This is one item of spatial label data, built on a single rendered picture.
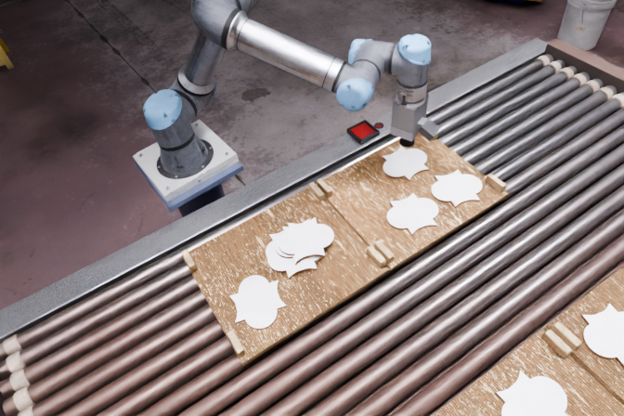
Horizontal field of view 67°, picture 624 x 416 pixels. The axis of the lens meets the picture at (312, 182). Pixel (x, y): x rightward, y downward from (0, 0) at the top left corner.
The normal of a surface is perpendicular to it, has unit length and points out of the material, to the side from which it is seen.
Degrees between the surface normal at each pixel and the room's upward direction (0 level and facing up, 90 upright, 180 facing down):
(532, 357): 0
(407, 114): 90
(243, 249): 0
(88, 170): 0
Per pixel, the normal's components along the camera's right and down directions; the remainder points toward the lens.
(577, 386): -0.08, -0.68
